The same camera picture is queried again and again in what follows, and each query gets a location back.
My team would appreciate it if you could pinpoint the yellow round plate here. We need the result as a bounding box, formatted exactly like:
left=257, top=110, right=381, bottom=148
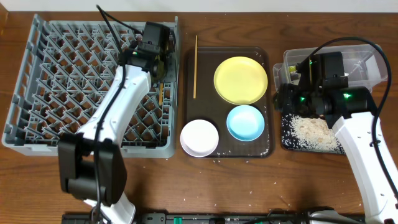
left=213, top=57, right=268, bottom=105

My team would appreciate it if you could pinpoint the pile of rice and peanuts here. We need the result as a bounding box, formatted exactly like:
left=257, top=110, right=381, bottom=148
left=284, top=113, right=345, bottom=153

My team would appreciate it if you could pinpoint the clear plastic waste bin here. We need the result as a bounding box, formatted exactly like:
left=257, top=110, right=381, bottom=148
left=273, top=44, right=387, bottom=90

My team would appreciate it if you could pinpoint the black food waste tray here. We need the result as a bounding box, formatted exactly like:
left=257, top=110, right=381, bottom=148
left=280, top=108, right=346, bottom=156

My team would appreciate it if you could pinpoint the light blue bowl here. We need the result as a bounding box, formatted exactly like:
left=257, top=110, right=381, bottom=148
left=226, top=105, right=265, bottom=142

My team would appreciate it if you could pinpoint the pink bowl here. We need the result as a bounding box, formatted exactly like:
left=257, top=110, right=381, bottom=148
left=180, top=119, right=219, bottom=157

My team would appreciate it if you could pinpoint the grey plastic dish rack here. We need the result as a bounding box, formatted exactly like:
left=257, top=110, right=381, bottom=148
left=1, top=16, right=181, bottom=158

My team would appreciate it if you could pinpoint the green snack wrapper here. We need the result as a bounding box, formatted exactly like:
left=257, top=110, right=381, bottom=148
left=289, top=65, right=297, bottom=75

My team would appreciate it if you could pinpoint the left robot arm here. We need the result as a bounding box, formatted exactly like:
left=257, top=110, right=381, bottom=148
left=57, top=22, right=178, bottom=223

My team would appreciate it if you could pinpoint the dark brown serving tray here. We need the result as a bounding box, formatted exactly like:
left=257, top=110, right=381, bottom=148
left=184, top=47, right=275, bottom=158

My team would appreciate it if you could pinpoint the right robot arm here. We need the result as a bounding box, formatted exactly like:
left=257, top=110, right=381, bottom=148
left=274, top=52, right=397, bottom=223

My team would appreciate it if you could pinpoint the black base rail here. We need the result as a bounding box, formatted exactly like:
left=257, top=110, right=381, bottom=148
left=60, top=213, right=365, bottom=224

